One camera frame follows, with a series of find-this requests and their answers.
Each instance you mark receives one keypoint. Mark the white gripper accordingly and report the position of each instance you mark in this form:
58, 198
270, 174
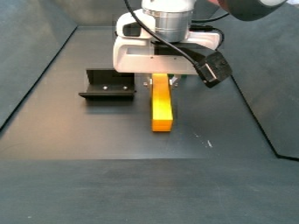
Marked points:
138, 52

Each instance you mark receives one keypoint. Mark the yellow long block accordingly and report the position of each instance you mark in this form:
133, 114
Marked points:
162, 103

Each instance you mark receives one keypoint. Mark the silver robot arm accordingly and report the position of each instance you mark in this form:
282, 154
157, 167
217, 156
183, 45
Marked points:
161, 40

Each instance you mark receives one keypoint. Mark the black angle bracket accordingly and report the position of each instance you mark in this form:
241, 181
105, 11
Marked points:
109, 83

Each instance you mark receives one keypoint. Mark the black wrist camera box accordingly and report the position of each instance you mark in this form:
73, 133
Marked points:
214, 69

